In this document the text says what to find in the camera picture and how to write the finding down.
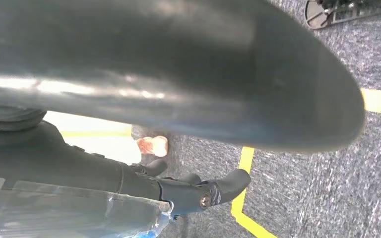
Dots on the yellow floor tape square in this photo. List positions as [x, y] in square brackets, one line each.
[244, 161]

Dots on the black robot foot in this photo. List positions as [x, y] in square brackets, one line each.
[315, 14]

